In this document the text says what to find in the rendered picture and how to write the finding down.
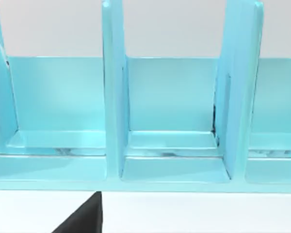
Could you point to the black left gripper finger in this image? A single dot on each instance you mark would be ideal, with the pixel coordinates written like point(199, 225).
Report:
point(87, 216)

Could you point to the light blue rack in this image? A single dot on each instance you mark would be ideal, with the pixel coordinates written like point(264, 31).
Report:
point(169, 102)

